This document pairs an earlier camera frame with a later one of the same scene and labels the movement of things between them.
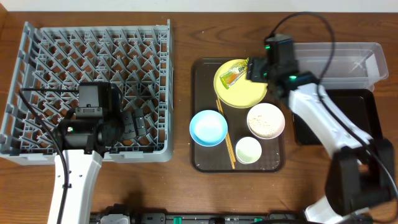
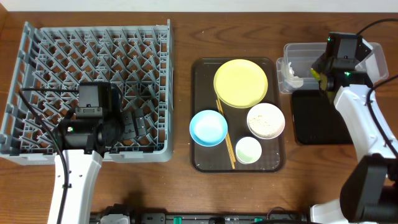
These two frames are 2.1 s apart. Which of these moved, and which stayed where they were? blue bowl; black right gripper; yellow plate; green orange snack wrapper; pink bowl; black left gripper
Moved: black right gripper; green orange snack wrapper
Stayed: yellow plate; pink bowl; black left gripper; blue bowl
